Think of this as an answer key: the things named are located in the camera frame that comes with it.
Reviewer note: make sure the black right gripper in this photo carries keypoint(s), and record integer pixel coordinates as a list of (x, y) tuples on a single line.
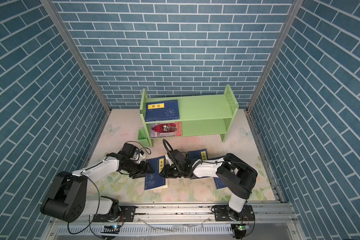
[(166, 172)]

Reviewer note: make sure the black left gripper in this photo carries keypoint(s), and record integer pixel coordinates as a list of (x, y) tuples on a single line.
[(143, 171)]

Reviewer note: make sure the red pink illustrated book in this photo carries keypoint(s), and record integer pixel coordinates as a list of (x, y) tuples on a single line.
[(166, 130)]

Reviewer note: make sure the blue book yellow label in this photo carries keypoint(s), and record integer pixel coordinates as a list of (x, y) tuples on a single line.
[(162, 111)]

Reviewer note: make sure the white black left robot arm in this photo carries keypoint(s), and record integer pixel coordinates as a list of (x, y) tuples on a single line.
[(67, 198)]

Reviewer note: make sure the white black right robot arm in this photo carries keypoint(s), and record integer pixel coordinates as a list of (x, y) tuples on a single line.
[(238, 176)]

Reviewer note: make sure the small green box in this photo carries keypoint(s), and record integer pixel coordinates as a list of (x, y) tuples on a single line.
[(143, 138)]

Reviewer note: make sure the green two-tier shelf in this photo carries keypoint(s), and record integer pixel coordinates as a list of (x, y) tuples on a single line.
[(200, 115)]

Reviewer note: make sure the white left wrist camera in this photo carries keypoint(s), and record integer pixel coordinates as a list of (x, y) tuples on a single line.
[(139, 156)]

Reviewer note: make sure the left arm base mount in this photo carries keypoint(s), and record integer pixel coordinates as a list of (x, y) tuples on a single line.
[(123, 214)]

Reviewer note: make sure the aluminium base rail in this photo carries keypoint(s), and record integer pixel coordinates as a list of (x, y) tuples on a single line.
[(210, 221)]

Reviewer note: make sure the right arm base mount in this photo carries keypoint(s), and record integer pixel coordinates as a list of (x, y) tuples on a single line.
[(228, 212)]

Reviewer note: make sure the aluminium corner frame post left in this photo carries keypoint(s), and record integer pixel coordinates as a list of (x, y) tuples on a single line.
[(69, 41)]

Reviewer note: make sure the aluminium corner frame post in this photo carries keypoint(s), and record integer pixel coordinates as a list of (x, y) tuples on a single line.
[(291, 16), (69, 41)]

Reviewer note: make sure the aluminium corner frame post right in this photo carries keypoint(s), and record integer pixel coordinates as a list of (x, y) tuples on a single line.
[(291, 16)]

